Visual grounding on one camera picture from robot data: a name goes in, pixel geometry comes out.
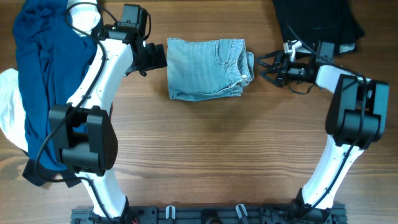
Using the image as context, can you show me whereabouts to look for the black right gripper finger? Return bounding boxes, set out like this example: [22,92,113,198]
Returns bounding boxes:
[260,70,284,87]
[255,51,282,67]

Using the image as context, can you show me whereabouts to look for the light blue denim shorts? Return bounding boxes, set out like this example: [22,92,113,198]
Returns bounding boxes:
[167,38,254,101]

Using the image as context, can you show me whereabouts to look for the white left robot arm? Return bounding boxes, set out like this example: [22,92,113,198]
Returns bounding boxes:
[49,25,167,223]

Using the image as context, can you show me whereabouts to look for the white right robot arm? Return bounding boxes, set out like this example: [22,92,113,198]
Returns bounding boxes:
[255,51,389,216]

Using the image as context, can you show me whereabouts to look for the folded dark green garment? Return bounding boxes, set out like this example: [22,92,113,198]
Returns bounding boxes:
[273,0,365,55]

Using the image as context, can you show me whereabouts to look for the white garment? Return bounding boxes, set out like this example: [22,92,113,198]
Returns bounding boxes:
[1,0,101,153]

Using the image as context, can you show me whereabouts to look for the blue shirt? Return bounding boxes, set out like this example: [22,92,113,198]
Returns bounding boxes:
[13,0,97,159]

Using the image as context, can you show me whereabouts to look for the black garment under pile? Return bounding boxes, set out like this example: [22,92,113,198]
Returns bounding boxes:
[22,15,105,189]

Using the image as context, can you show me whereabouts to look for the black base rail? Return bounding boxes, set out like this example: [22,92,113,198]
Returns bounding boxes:
[70,204,348,224]

